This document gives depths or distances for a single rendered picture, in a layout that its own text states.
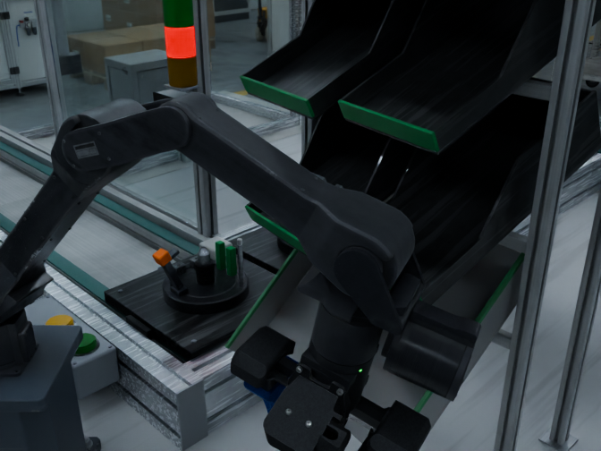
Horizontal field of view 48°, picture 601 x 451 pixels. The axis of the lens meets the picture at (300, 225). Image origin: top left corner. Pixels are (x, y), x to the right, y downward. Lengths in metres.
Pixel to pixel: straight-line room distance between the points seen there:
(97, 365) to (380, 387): 0.43
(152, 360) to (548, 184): 0.60
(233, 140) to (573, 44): 0.31
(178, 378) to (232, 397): 0.09
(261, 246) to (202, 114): 0.73
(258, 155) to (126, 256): 0.87
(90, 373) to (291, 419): 0.50
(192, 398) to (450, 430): 0.37
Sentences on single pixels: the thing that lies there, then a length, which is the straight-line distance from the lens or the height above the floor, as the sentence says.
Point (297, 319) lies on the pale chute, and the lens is 0.90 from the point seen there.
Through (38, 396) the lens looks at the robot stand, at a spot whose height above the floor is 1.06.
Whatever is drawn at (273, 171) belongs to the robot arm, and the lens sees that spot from 0.52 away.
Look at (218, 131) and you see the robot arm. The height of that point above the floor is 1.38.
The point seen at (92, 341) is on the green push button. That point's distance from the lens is 1.04.
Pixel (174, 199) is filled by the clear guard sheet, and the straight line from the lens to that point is 1.40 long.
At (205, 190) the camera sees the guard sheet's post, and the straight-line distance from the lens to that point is 1.29.
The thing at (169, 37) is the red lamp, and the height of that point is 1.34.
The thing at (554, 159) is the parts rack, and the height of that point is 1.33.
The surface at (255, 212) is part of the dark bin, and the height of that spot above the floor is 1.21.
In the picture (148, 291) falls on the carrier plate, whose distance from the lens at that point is 1.14.
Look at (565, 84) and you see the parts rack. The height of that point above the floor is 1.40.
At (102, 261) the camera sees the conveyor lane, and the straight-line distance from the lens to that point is 1.37.
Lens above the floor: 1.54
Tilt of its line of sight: 25 degrees down
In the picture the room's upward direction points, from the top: straight up
